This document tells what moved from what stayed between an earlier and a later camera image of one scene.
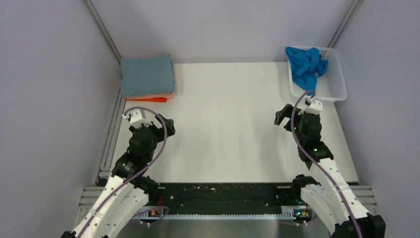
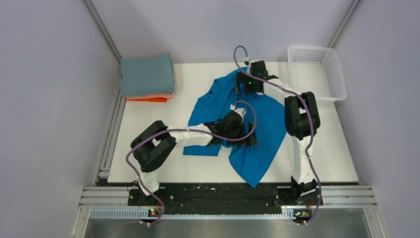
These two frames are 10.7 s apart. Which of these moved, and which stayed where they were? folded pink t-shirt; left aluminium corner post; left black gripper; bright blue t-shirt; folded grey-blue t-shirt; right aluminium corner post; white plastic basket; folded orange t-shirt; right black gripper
Moved: bright blue t-shirt; left black gripper; right black gripper
Stayed: left aluminium corner post; right aluminium corner post; folded pink t-shirt; white plastic basket; folded orange t-shirt; folded grey-blue t-shirt
